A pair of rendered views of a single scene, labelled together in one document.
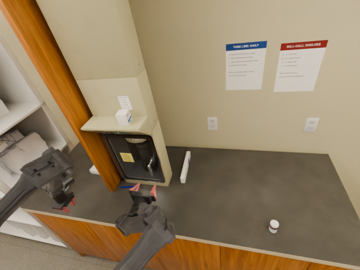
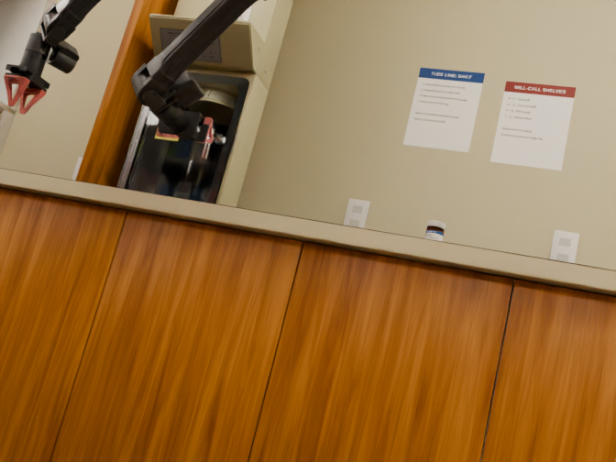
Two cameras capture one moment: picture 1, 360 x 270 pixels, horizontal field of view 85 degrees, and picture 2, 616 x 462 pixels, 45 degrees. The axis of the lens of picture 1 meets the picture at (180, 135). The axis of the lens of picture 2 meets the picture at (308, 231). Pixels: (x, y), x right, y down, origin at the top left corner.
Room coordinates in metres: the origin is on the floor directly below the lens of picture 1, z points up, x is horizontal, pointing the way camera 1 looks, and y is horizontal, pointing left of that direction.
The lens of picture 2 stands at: (-1.12, -0.11, 0.56)
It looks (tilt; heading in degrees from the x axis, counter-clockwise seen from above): 13 degrees up; 0
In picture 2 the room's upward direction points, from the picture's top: 14 degrees clockwise
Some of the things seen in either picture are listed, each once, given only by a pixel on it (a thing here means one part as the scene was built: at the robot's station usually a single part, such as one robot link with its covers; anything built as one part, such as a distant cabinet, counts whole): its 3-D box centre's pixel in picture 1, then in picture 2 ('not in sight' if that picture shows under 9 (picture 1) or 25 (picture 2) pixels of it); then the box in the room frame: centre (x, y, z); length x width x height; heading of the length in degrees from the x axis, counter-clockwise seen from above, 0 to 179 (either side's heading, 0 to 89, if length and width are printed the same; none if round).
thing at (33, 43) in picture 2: not in sight; (40, 48); (0.69, 0.68, 1.27); 0.07 x 0.06 x 0.07; 137
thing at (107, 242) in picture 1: (182, 216); (175, 416); (0.90, 0.10, 0.45); 2.05 x 0.67 x 0.90; 70
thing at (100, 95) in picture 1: (137, 129); (214, 114); (1.01, 0.25, 1.33); 0.32 x 0.25 x 0.77; 70
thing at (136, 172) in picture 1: (135, 160); (183, 137); (0.89, 0.29, 1.19); 0.30 x 0.01 x 0.40; 70
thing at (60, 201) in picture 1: (60, 197); (31, 68); (0.69, 0.68, 1.21); 0.10 x 0.07 x 0.07; 160
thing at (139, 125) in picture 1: (117, 130); (202, 43); (0.84, 0.31, 1.46); 0.32 x 0.12 x 0.10; 70
